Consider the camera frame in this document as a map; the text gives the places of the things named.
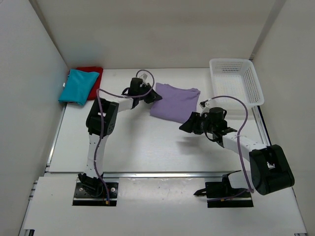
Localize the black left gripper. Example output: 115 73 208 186
137 82 161 103

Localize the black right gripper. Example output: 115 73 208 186
180 113 216 135

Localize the lavender t shirt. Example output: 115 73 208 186
150 83 200 123

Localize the red t shirt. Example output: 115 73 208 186
76 66 103 101

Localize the teal t shirt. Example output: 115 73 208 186
58 69 99 106

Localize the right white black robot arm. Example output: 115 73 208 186
179 107 295 195

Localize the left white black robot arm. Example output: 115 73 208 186
78 70 162 202

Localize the white plastic laundry basket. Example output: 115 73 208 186
209 58 264 110

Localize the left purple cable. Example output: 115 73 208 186
95 69 155 205

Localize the purple cable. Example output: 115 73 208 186
95 69 155 205
200 95 255 203

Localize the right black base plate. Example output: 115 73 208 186
193 171 254 208

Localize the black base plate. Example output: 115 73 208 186
72 180 119 207
193 171 254 208

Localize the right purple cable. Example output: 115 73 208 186
200 95 255 203

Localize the aluminium frame rail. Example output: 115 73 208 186
103 172 229 178

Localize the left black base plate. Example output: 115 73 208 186
72 180 119 207

